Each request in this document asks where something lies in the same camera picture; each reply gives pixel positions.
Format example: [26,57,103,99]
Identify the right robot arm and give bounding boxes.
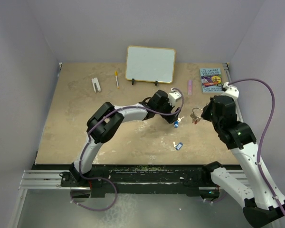
[201,95,285,228]

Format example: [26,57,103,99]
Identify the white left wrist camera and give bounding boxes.
[168,88,182,105]

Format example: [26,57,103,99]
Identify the metal keyring with keys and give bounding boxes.
[190,107,203,123]

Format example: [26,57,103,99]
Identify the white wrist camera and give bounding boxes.
[222,82,239,101]
[168,88,182,105]

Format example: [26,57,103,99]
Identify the yellow capped marker pen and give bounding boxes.
[114,71,120,89]

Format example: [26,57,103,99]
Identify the aluminium rail frame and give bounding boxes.
[21,63,249,189]

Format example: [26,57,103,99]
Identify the yellow framed whiteboard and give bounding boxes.
[125,46,176,84]

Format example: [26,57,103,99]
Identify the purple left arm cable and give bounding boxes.
[70,87,185,211]

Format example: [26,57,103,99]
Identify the blue treehouse book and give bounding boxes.
[199,68,223,93]

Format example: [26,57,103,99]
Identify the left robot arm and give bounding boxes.
[70,88,184,186]

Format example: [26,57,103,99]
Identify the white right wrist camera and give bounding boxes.
[222,82,239,101]

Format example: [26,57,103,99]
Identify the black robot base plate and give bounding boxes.
[59,165,221,200]

